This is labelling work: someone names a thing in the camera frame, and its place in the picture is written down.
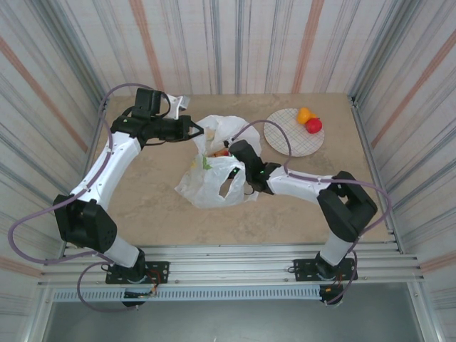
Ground aluminium rail frame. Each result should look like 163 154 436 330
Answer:
37 244 425 288

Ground yellow fruit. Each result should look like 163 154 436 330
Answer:
297 108 317 125

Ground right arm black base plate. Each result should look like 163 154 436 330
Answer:
294 258 358 282

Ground white checked plate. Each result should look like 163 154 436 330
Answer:
263 108 326 157

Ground grey slotted cable duct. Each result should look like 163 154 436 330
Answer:
51 287 321 303

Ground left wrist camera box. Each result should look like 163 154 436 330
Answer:
169 94 194 120

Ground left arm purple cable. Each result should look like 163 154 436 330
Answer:
7 83 168 314

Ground white fruit-print plastic bag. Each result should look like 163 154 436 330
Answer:
174 114 263 209

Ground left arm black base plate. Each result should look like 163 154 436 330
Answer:
105 261 170 285

